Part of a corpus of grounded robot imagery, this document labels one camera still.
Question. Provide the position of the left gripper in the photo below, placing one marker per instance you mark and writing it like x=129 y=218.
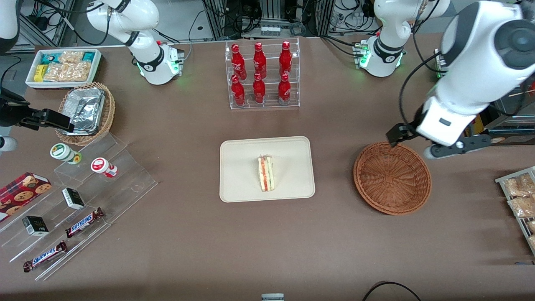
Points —
x=410 y=129

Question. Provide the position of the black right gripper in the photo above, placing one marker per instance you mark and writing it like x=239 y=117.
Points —
x=9 y=114

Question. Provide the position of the triangular sandwich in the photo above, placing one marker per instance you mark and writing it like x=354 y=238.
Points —
x=266 y=173

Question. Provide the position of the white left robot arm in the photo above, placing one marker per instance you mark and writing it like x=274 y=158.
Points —
x=480 y=54

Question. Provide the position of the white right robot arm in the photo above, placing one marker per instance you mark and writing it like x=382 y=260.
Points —
x=144 y=16

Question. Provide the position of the silver foil tray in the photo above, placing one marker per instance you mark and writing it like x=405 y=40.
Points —
x=85 y=109

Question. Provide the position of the brown round wicker basket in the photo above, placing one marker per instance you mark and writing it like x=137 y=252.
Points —
x=393 y=179

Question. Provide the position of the light tan wicker basket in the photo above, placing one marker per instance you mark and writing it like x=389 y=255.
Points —
x=109 y=113

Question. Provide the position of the tray of wrapped snacks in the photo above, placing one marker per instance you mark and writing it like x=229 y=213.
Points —
x=501 y=180

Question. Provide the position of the beige plastic tray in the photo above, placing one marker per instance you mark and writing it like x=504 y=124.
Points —
x=238 y=169

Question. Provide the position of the green lid yogurt bottle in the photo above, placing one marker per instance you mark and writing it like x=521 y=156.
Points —
x=62 y=152

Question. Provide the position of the white plastic snack bin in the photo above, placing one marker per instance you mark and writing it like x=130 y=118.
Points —
x=30 y=82

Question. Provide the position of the yellow snack packet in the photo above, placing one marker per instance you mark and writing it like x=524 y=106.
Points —
x=40 y=73

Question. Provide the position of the clear rice cracker bag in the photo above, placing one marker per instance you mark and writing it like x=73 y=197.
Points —
x=71 y=57
x=67 y=72

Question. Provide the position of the teal snack packet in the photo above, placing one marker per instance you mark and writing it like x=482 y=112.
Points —
x=88 y=57
x=49 y=58

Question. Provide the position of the red lid yogurt bottle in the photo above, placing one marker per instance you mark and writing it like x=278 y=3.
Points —
x=102 y=166

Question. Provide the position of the red cookie box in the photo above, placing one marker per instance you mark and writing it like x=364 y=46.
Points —
x=21 y=194

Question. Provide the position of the small black box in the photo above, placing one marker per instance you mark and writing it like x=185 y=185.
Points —
x=73 y=198
x=35 y=225

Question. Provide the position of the clear acrylic stepped display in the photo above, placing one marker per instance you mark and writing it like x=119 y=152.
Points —
x=125 y=184

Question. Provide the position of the snickers chocolate bar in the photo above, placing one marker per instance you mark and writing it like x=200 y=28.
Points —
x=83 y=222
x=45 y=256

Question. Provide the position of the clear fried snack bag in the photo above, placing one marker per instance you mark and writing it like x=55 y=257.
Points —
x=522 y=207
x=532 y=242
x=518 y=186
x=531 y=226

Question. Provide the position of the red cola bottle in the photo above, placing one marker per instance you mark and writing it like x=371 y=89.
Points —
x=285 y=60
x=238 y=92
x=259 y=62
x=238 y=62
x=284 y=91
x=259 y=91

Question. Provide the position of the clear acrylic bottle rack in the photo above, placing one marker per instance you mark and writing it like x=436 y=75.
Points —
x=271 y=104

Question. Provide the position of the white power strip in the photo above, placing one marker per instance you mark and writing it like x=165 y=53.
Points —
x=270 y=31

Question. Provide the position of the small grey device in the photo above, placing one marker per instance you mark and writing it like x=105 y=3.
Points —
x=272 y=297

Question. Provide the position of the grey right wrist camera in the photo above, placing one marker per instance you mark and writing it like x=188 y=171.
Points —
x=6 y=144

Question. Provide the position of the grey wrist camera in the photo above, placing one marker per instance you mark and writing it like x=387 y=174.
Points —
x=464 y=146
x=6 y=144

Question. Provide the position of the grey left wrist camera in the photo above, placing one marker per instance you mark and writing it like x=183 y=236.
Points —
x=464 y=146

